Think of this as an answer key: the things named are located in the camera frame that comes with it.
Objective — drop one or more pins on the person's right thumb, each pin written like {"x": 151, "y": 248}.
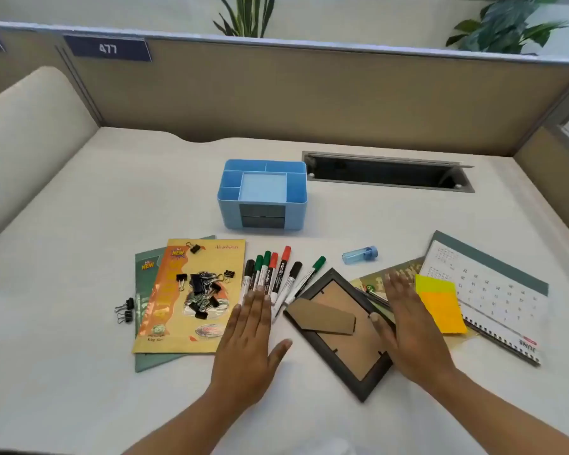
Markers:
{"x": 380, "y": 326}

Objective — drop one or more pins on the beige desk partition panel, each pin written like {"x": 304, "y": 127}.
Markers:
{"x": 313, "y": 94}

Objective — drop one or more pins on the blue plastic desk organizer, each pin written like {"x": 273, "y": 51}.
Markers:
{"x": 294, "y": 213}

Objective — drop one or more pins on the person's right forearm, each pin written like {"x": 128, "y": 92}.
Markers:
{"x": 498, "y": 416}

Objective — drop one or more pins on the person's left hand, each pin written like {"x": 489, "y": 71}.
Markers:
{"x": 242, "y": 360}

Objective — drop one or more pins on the beige curved side panel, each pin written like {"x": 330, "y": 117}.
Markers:
{"x": 28, "y": 142}

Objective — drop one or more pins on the yellow orange sticky note pad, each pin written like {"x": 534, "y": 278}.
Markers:
{"x": 443, "y": 307}

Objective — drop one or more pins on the narrow-leaved green plant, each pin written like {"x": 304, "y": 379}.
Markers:
{"x": 246, "y": 16}

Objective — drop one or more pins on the person's right hand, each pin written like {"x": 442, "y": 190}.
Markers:
{"x": 415, "y": 341}

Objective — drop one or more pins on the person's left thumb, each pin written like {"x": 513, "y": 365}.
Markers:
{"x": 280, "y": 351}

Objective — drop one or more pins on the broad-leaved green plant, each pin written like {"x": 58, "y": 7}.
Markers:
{"x": 502, "y": 26}

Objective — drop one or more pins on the beige side partition panel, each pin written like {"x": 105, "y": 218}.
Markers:
{"x": 554, "y": 156}

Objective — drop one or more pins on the orange notebook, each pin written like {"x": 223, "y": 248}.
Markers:
{"x": 166, "y": 298}

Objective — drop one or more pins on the white spiral desk calendar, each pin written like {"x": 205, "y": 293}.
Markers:
{"x": 498, "y": 293}

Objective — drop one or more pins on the small blue plastic tube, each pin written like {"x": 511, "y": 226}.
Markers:
{"x": 358, "y": 255}

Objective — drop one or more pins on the green notebook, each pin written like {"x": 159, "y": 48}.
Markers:
{"x": 144, "y": 279}

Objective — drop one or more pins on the row of whiteboard markers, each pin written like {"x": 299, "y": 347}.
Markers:
{"x": 284, "y": 274}

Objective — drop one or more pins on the green printed booklet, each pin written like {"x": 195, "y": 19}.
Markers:
{"x": 374, "y": 279}

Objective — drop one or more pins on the pile of black binder clips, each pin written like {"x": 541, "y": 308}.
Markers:
{"x": 200, "y": 285}

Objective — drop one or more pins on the small black binder clip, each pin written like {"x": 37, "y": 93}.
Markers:
{"x": 127, "y": 305}
{"x": 126, "y": 317}

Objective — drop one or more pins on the person's left forearm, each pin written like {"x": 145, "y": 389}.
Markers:
{"x": 189, "y": 426}

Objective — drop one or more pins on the black picture frame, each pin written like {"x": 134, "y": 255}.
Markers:
{"x": 346, "y": 355}

